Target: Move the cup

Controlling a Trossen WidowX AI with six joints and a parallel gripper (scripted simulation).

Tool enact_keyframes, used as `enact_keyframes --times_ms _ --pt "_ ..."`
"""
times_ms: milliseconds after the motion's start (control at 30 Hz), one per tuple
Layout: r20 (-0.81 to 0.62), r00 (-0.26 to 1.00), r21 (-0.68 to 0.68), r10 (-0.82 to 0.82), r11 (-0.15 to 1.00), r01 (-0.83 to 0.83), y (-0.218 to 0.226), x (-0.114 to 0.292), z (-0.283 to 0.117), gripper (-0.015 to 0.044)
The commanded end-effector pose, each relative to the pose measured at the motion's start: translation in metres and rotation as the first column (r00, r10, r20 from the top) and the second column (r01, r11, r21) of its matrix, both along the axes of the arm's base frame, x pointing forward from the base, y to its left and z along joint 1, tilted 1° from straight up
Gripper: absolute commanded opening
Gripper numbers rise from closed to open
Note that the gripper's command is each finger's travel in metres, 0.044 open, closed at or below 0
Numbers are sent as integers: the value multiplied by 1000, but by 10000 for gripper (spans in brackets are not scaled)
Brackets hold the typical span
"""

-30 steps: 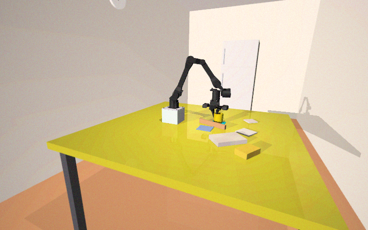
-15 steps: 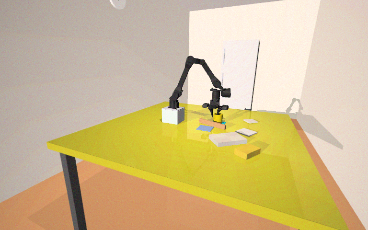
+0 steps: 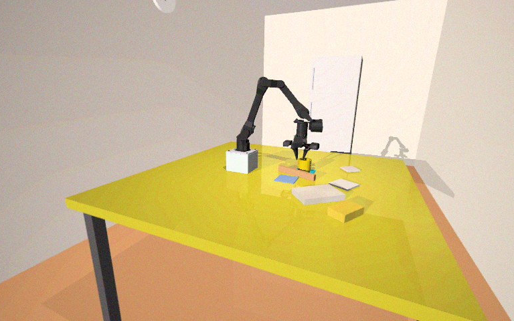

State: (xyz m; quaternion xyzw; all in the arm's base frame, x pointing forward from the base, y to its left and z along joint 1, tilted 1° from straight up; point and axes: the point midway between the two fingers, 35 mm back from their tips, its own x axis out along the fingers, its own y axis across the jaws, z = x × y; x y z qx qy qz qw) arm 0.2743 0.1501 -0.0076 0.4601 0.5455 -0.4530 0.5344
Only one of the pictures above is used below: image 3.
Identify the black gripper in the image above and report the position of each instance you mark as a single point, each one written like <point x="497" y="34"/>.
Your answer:
<point x="312" y="146"/>

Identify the yellow flat block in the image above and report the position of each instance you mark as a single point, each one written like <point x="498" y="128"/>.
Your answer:
<point x="345" y="211"/>

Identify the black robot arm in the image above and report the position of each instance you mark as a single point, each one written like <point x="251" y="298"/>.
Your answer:
<point x="315" y="125"/>

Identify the tan flat bar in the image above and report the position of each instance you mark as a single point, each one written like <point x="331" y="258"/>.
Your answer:
<point x="297" y="173"/>

